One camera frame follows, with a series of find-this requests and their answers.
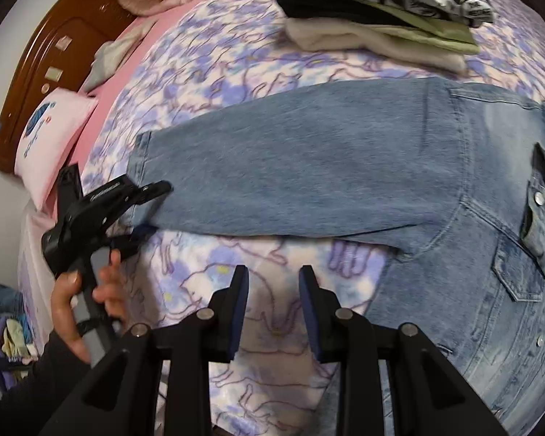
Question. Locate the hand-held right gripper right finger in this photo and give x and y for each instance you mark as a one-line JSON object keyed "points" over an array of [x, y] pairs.
{"points": [[309, 318]]}

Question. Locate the pink bed sheet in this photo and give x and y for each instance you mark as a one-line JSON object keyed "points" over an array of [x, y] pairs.
{"points": [[118, 86]]}

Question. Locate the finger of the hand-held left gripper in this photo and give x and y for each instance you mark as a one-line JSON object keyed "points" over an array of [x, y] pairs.
{"points": [[129, 240], [136, 193]]}

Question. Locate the person's left hand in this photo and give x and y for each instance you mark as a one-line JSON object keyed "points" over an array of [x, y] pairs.
{"points": [[66, 309]]}

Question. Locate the brown wooden headboard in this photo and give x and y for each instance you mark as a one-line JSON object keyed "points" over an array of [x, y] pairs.
{"points": [[72, 9]]}

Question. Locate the floral blue white bedsheet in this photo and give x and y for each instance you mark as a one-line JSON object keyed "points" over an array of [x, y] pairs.
{"points": [[209, 77]]}

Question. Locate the grey crumpled cloth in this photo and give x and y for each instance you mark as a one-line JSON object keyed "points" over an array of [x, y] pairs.
{"points": [[109, 59]]}

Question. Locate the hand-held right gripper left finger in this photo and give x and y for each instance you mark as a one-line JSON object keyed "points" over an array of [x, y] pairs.
{"points": [[241, 313]]}

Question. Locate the beige folded garment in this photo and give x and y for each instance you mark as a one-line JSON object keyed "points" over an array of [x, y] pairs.
{"points": [[354, 38]]}

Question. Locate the pink printed pillow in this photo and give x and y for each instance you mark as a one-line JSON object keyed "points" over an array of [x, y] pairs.
{"points": [[50, 136]]}

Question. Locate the blue denim jeans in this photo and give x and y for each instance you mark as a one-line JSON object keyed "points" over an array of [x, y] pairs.
{"points": [[327, 159]]}

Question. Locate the green folded garment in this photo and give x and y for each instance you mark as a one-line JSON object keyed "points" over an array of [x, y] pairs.
{"points": [[436, 32]]}

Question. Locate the blue cloth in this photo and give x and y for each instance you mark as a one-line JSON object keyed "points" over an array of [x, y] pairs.
{"points": [[0, 297]]}

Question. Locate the colourful cloth pile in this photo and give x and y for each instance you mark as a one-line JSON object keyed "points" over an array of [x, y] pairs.
{"points": [[16, 343]]}

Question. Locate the person's left forearm black sleeve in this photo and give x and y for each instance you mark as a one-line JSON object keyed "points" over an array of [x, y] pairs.
{"points": [[22, 395]]}

